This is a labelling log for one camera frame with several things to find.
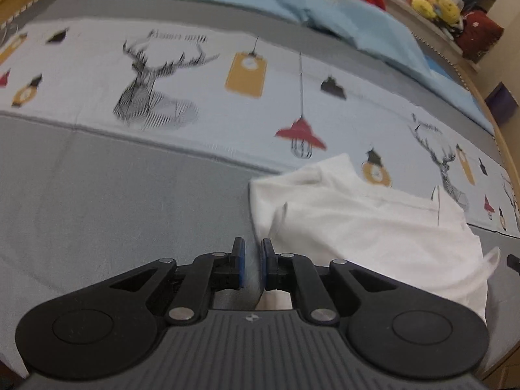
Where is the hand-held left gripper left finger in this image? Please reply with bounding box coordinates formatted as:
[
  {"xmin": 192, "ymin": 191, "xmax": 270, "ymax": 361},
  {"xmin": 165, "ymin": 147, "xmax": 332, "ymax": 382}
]
[{"xmin": 101, "ymin": 237, "xmax": 247, "ymax": 326}]

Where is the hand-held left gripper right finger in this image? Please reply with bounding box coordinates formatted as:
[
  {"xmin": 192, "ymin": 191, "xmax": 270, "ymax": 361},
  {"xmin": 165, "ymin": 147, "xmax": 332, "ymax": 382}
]
[{"xmin": 261, "ymin": 237, "xmax": 407, "ymax": 326}]

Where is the white t-shirt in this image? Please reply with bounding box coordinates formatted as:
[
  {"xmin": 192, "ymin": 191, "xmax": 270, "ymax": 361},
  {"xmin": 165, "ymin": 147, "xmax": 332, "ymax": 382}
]
[{"xmin": 248, "ymin": 153, "xmax": 501, "ymax": 326}]

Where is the purple box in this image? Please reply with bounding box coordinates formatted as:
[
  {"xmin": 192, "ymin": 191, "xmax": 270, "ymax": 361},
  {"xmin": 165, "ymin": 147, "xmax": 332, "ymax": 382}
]
[{"xmin": 485, "ymin": 83, "xmax": 520, "ymax": 124}]

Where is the grey printed bedsheet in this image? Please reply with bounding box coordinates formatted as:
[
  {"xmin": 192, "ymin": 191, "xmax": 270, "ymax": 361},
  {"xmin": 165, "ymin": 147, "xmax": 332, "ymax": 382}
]
[{"xmin": 0, "ymin": 0, "xmax": 520, "ymax": 374}]

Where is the dark red cushion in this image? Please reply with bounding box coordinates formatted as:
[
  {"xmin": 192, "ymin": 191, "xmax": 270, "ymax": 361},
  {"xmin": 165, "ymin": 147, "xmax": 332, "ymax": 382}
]
[{"xmin": 455, "ymin": 10, "xmax": 505, "ymax": 63}]

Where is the light blue blanket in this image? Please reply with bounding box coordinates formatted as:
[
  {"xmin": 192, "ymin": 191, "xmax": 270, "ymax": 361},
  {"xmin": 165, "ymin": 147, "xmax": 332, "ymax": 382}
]
[{"xmin": 77, "ymin": 0, "xmax": 496, "ymax": 137}]

